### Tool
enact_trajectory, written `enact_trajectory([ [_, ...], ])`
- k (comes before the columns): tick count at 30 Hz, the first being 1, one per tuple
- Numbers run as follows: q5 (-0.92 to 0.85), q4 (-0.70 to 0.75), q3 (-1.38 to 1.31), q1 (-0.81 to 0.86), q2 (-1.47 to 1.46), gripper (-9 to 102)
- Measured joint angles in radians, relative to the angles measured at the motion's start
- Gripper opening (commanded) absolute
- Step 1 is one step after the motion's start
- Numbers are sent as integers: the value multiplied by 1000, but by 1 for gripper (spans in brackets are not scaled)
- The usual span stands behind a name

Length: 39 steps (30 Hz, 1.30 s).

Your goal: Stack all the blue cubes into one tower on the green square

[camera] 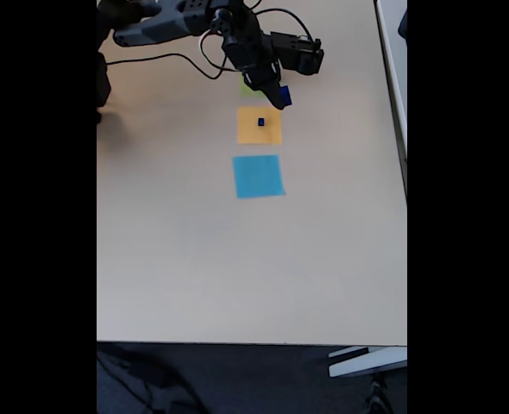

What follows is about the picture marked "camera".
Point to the white table foot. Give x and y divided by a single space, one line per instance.
366 364

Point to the dark chair part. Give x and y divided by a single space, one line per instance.
404 26

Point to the light blue paper square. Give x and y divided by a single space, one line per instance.
259 177

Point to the orange paper square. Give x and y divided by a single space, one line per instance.
246 133

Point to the small blue cube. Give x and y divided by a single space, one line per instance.
287 97

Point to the white side table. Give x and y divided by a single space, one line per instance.
394 64

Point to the tiny blue cube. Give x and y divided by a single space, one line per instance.
261 122

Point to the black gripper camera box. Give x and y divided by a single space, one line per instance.
299 54

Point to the green paper square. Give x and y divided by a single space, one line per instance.
246 89

